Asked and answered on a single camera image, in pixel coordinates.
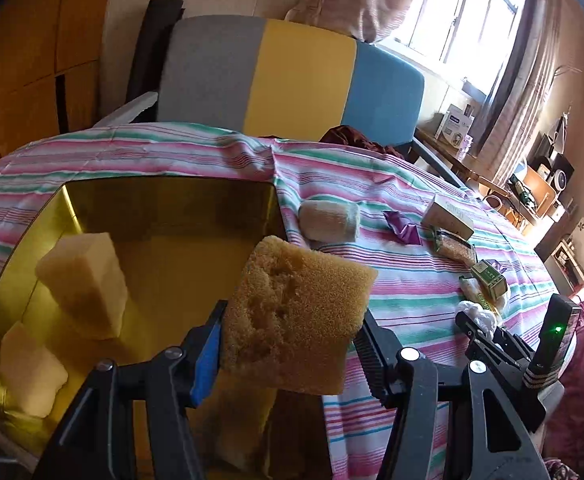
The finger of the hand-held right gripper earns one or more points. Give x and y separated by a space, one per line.
467 325
514 346

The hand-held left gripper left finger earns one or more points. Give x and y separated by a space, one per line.
204 360

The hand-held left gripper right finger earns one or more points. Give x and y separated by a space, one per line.
372 360

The white plastic wrapper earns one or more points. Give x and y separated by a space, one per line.
479 312

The yellowish plastic packet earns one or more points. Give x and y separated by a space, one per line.
472 290

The small green box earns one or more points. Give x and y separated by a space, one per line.
489 279

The clear packet of seeds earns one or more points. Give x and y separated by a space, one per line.
454 246

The brown sponge with holes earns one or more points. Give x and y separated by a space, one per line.
297 315

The gold metal tin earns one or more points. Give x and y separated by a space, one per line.
172 270

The beige green carton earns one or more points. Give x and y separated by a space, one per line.
447 215

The purple wrapper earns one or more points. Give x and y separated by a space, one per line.
403 229

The yellow sponge block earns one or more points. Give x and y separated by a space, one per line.
84 285
29 375

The white bandage roll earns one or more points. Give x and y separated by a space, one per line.
329 220

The striped pink green tablecloth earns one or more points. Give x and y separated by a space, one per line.
397 285

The cluttered wooden shelf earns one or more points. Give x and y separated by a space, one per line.
542 185

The white cardboard box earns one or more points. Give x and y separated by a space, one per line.
454 125

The dark red cloth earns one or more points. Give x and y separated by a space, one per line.
357 137

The white ridged plastic piece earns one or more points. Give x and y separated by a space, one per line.
127 110

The brown striped curtain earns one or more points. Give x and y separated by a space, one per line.
527 70

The grey yellow blue sofa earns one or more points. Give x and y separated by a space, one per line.
297 75

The window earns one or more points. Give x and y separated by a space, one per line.
467 15

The black rolled mat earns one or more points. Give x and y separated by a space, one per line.
152 50

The wooden wardrobe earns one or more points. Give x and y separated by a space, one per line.
27 60

